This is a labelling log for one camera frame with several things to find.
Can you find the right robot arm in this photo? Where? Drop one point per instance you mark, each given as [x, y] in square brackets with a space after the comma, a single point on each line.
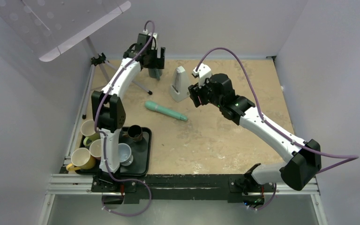
[299, 165]

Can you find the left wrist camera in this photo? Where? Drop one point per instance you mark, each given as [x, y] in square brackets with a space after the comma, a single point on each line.
[155, 38]

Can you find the teal toy microphone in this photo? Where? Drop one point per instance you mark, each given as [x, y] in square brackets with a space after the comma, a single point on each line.
[153, 106]

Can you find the tripod stand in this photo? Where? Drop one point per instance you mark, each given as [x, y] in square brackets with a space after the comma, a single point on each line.
[96, 61]

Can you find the white metronome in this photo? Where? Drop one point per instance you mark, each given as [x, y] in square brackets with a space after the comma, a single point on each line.
[180, 82]

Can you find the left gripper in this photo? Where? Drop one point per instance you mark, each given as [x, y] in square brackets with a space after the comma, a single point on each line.
[158, 63]

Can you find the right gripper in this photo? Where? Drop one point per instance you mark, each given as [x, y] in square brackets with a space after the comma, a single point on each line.
[196, 91]

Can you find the pink mug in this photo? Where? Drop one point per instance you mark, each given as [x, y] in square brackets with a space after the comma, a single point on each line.
[96, 149]

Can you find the perforated light panel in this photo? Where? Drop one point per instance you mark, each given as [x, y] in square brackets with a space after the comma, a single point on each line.
[51, 27]

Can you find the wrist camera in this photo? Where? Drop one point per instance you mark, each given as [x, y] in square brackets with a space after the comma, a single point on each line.
[155, 38]
[202, 72]

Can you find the brown mug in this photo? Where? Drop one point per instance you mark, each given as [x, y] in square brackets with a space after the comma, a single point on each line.
[135, 132]

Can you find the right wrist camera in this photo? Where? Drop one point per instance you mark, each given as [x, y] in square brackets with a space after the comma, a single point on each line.
[202, 72]

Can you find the yellow mug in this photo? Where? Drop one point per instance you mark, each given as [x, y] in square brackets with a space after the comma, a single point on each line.
[81, 158]

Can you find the green mug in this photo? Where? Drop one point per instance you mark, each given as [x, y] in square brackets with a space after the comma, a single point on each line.
[88, 131]

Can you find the black tray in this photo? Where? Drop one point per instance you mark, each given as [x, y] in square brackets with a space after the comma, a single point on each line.
[136, 155]

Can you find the light grey mug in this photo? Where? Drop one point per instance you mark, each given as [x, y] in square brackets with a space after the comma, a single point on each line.
[125, 154]

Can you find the aluminium frame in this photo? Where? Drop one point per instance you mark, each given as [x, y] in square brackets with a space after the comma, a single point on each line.
[75, 184]

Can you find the dark teal cup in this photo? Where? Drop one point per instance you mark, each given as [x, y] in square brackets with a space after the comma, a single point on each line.
[155, 73]

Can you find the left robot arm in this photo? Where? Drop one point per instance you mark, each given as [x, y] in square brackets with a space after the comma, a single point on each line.
[108, 111]

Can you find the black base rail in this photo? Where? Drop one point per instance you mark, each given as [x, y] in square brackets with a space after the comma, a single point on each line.
[233, 188]

